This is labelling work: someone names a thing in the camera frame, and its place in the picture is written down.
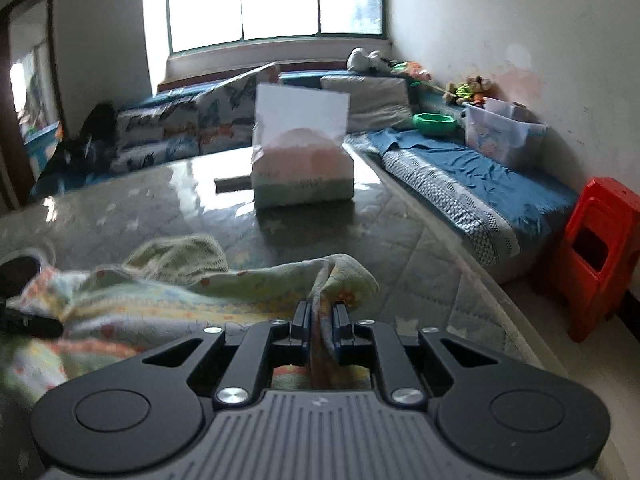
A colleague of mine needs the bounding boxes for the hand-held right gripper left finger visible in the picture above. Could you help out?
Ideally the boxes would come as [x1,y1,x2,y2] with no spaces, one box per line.
[142,301,312,409]

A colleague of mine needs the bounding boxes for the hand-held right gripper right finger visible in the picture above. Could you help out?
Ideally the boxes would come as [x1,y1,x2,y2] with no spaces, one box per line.
[331,301,496,407]

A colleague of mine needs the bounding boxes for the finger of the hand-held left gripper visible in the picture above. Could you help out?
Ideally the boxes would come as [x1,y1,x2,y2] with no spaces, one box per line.
[0,306,65,339]

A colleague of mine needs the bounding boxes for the floral button-up shirt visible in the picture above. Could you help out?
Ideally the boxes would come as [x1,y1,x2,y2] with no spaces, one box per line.
[0,234,381,411]

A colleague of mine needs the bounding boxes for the hanging clothes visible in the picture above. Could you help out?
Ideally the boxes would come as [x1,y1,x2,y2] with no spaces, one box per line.
[27,67,49,126]

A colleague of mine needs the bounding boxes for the grey remote control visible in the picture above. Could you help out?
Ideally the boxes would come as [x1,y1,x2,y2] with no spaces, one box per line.
[214,175,254,192]

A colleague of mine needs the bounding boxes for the black bag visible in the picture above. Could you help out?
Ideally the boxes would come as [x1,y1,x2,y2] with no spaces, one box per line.
[37,103,119,182]

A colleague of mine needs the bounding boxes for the blue sheet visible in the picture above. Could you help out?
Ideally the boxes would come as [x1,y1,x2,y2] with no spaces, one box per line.
[345,127,579,241]

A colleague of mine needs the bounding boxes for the green bowl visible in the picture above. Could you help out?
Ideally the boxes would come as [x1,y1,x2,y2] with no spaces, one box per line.
[412,111,459,136]

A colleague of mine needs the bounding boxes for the large butterfly print pillow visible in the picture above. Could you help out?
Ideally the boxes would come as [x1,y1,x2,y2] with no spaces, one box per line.
[197,62,282,154]

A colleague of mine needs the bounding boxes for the grey pillow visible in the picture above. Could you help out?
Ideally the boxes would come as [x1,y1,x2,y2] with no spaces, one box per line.
[320,74,414,134]

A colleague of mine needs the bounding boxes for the clear plastic storage box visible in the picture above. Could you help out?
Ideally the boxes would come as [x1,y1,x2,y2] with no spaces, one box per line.
[462,97,549,171]

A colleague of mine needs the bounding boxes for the green and orange toy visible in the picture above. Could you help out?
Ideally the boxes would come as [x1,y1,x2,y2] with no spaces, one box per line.
[390,60,431,84]

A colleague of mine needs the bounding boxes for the panda plush toy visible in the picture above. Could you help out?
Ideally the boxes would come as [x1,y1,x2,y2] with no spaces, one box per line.
[347,47,394,74]

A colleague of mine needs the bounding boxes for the pile of small plush toys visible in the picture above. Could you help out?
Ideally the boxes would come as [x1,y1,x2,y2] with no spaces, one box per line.
[442,75,494,106]

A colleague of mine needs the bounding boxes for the red plastic stool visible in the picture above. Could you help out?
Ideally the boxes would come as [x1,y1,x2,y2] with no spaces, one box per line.
[552,177,640,344]

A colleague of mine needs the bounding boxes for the dark wooden door frame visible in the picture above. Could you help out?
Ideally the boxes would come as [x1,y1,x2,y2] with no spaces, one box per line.
[0,0,69,211]

